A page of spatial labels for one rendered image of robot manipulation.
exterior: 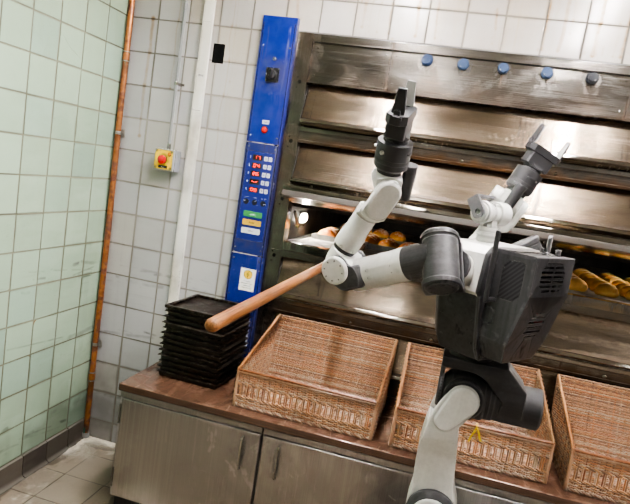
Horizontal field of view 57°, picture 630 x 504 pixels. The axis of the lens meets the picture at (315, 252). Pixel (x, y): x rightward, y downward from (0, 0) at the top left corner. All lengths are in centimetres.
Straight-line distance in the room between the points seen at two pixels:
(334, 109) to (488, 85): 65
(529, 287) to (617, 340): 123
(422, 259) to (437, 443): 54
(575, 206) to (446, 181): 52
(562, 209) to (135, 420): 190
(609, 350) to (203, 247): 181
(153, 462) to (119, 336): 80
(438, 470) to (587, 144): 144
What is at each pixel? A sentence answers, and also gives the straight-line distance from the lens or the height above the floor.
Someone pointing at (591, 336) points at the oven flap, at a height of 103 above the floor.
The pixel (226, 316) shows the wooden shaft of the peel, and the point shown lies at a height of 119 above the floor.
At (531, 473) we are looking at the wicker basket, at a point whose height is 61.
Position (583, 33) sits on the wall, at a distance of 265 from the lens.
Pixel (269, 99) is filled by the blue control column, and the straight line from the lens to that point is 266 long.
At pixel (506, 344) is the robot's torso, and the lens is 153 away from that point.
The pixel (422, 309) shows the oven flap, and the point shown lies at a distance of 258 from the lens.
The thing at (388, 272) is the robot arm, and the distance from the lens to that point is 150.
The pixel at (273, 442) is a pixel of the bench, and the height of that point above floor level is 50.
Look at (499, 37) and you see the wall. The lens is 261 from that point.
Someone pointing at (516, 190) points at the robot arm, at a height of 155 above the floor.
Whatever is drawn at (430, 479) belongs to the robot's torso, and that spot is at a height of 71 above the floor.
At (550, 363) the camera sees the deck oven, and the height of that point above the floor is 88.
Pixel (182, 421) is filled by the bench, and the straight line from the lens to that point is 239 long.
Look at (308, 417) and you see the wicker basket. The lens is 226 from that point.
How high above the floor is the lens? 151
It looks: 8 degrees down
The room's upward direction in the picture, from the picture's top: 9 degrees clockwise
